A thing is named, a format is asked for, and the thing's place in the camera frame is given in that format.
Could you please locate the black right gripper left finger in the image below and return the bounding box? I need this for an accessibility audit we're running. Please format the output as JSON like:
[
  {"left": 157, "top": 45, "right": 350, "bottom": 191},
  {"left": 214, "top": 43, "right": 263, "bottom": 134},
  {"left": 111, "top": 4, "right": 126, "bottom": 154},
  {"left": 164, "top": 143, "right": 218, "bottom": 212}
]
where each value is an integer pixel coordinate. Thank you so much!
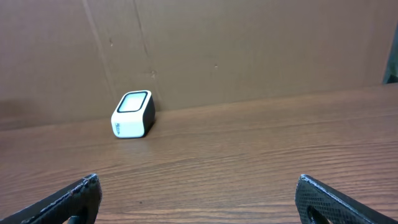
[{"left": 1, "top": 174, "right": 102, "bottom": 224}]

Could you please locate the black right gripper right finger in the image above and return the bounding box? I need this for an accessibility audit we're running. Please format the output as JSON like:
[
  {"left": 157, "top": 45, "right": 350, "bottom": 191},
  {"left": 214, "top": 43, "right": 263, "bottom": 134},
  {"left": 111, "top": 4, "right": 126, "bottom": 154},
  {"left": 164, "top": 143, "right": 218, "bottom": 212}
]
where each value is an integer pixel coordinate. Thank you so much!
[{"left": 295, "top": 174, "right": 397, "bottom": 224}]

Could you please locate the dark object at right edge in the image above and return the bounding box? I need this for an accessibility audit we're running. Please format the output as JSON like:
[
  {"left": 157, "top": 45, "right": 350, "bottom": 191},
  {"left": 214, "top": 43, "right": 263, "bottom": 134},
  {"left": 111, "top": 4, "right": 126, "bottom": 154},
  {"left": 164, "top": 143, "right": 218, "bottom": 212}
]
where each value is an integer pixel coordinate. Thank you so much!
[{"left": 382, "top": 29, "right": 397, "bottom": 84}]

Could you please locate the white barcode scanner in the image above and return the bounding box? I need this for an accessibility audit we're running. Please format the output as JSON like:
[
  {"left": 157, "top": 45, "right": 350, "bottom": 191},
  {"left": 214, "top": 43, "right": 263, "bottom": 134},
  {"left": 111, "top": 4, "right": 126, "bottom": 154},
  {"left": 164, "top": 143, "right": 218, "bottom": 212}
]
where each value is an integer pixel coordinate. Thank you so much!
[{"left": 111, "top": 90, "right": 155, "bottom": 138}]

